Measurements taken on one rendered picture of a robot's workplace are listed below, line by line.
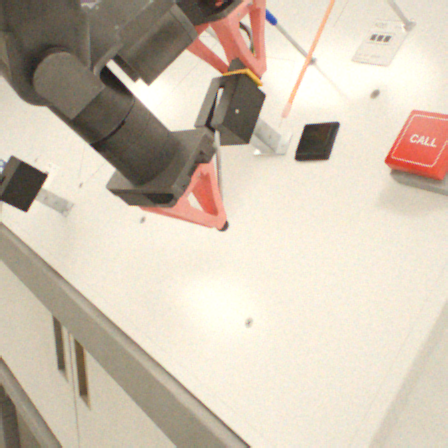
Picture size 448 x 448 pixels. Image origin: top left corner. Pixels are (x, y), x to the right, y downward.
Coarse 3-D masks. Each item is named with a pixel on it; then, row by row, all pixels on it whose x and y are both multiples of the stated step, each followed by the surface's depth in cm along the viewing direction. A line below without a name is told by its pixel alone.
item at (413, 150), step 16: (416, 112) 48; (432, 112) 47; (416, 128) 48; (432, 128) 47; (400, 144) 48; (416, 144) 47; (432, 144) 46; (384, 160) 48; (400, 160) 47; (416, 160) 46; (432, 160) 45; (432, 176) 45
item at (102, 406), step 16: (80, 352) 94; (80, 368) 94; (96, 368) 87; (80, 384) 95; (96, 384) 88; (112, 384) 83; (80, 400) 96; (96, 400) 90; (112, 400) 84; (128, 400) 79; (80, 416) 98; (96, 416) 91; (112, 416) 85; (128, 416) 80; (144, 416) 76; (80, 432) 100; (96, 432) 93; (112, 432) 87; (128, 432) 81; (144, 432) 77; (160, 432) 72
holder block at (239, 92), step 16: (224, 80) 58; (240, 80) 57; (208, 96) 59; (224, 96) 57; (240, 96) 57; (256, 96) 58; (208, 112) 58; (224, 112) 56; (240, 112) 57; (256, 112) 58; (208, 128) 58; (224, 128) 56; (240, 128) 57; (224, 144) 60; (240, 144) 59
